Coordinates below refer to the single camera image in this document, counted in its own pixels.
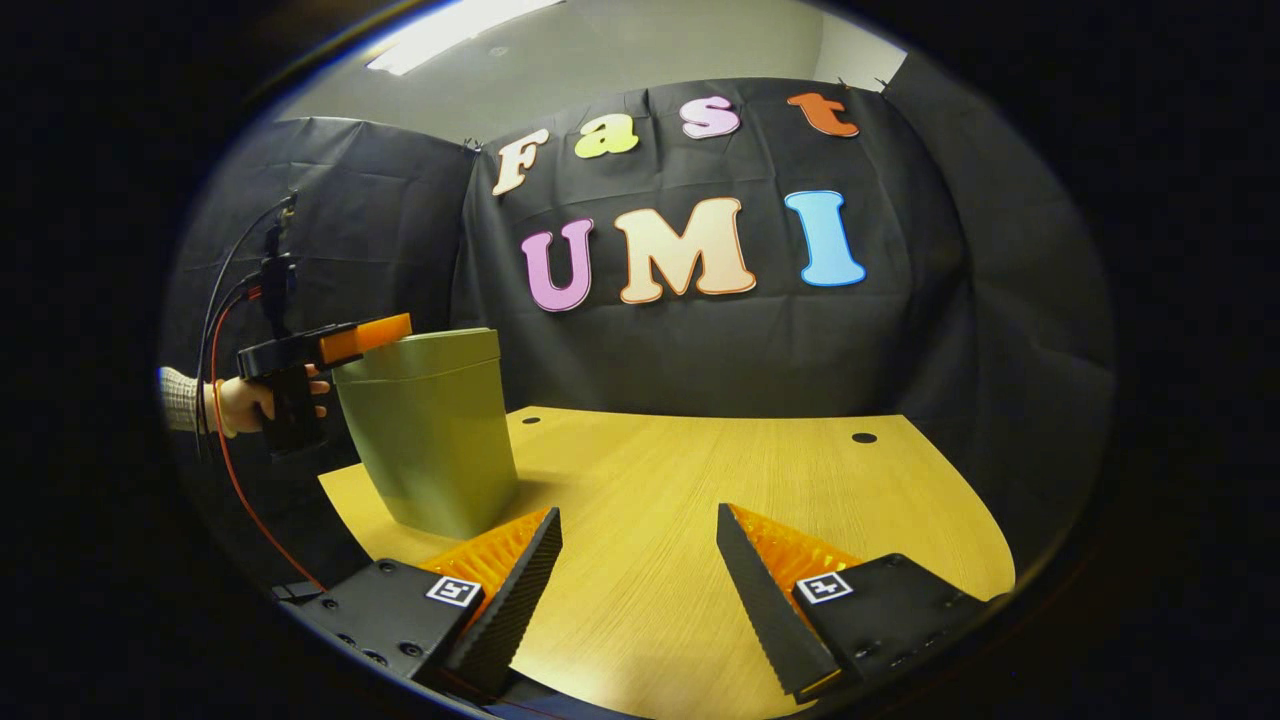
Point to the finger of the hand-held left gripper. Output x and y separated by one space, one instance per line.
365 338

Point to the small black box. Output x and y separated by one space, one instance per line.
296 592

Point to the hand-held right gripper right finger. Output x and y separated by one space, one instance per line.
765 610

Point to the wooden desktop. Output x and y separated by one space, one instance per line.
650 520

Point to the green desktop garbage bin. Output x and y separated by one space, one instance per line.
430 450

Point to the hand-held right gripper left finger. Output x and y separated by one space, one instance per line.
510 610

